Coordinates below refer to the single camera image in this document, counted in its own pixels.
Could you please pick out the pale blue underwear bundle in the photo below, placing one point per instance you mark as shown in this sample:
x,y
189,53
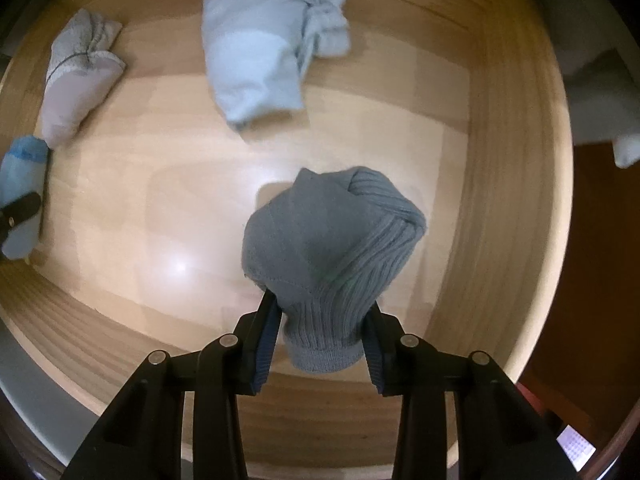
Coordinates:
x,y
250,60

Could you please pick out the white grid-printed sheet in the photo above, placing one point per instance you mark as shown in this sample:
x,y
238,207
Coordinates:
x,y
575,447

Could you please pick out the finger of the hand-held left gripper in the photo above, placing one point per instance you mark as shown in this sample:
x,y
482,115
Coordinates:
x,y
22,207

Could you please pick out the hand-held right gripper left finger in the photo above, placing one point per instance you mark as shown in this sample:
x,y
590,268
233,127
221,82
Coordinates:
x,y
265,345

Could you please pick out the wooden drawer with grey front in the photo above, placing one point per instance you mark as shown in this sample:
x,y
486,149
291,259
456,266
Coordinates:
x,y
150,210

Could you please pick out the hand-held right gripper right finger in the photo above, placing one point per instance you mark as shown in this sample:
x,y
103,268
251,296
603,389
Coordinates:
x,y
372,355

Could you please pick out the grey ribbed socks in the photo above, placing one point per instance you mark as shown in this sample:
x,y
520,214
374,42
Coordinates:
x,y
325,240

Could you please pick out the white patterned cover cloth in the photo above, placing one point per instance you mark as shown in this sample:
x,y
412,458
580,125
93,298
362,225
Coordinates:
x,y
627,152

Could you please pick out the light blue socks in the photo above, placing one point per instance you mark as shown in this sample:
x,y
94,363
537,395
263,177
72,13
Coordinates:
x,y
25,170

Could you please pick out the beige grey socks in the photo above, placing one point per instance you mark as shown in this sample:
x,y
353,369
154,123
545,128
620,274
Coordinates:
x,y
70,95

